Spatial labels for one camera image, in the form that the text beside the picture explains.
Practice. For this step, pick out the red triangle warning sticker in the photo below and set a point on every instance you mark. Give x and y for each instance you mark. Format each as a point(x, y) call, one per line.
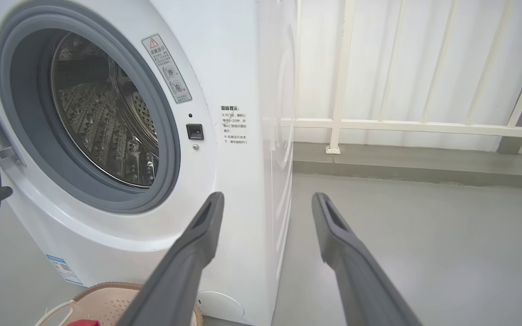
point(166, 68)

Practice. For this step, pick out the cream laundry basket brown rim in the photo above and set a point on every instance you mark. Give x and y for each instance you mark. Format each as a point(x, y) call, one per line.
point(107, 305)

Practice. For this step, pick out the white front-load washing machine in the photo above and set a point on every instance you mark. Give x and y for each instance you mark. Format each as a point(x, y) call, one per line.
point(234, 68)

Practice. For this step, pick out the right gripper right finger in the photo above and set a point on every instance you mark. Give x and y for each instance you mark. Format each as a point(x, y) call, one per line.
point(360, 280)

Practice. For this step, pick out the stainless steel washing machine drum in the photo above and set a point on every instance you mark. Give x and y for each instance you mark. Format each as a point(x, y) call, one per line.
point(102, 122)

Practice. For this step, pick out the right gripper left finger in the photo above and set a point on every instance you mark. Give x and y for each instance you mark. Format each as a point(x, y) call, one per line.
point(179, 280)

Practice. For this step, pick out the round drain filter cover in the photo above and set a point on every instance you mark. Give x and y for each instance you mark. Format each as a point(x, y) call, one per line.
point(220, 305)

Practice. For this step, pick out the printed text notice sticker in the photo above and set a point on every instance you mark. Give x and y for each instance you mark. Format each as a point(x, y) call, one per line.
point(234, 126)

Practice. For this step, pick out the red garment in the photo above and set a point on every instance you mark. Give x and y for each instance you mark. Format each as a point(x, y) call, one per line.
point(83, 323)

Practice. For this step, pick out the white metal railing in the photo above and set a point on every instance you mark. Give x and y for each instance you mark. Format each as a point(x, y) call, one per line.
point(424, 127)

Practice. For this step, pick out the black door latch slot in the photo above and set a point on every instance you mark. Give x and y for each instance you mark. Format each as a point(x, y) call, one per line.
point(195, 131)

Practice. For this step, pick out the blue energy label sticker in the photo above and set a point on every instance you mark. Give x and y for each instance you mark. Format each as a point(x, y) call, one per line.
point(65, 269)

